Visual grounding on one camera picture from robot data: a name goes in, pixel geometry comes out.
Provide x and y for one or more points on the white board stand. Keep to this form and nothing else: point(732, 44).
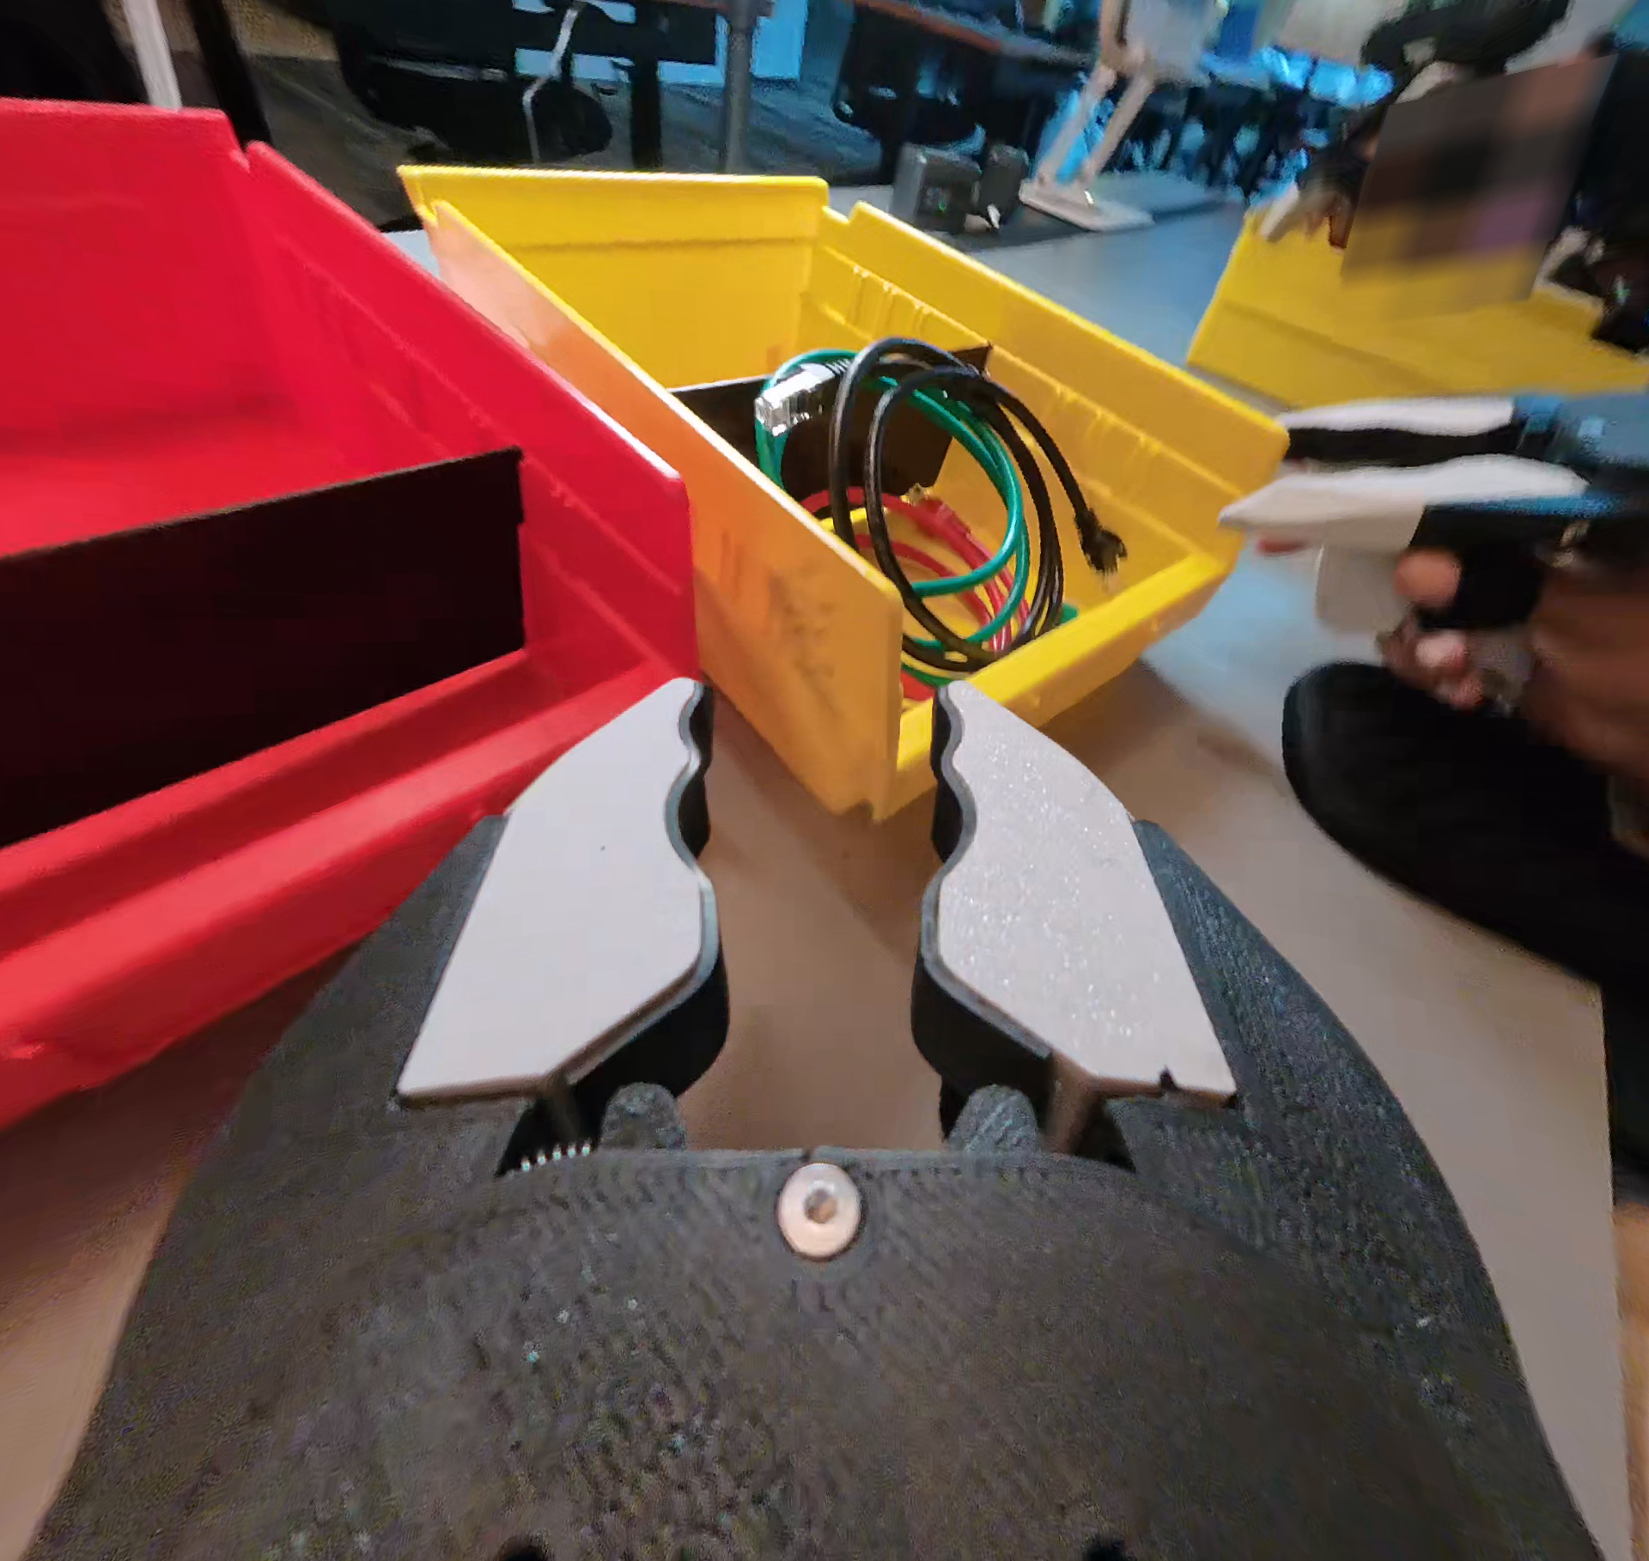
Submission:
point(142, 28)

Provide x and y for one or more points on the yellow plastic bin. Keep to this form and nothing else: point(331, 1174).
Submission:
point(774, 633)
point(1353, 323)

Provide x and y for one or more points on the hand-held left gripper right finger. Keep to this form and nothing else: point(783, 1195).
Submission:
point(1068, 929)

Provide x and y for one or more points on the red plastic bin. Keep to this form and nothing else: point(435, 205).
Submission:
point(193, 323)

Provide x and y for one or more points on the black battery pack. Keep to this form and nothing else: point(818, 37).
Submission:
point(953, 185)

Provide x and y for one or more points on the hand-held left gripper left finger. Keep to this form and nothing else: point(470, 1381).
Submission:
point(579, 929)

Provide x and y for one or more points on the person's right hand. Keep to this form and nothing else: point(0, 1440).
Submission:
point(1585, 672)

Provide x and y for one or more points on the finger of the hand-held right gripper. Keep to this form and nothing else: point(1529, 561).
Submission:
point(1405, 424)
point(1405, 505)

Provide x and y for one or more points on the poster board on easel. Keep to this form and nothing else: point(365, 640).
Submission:
point(1133, 41)

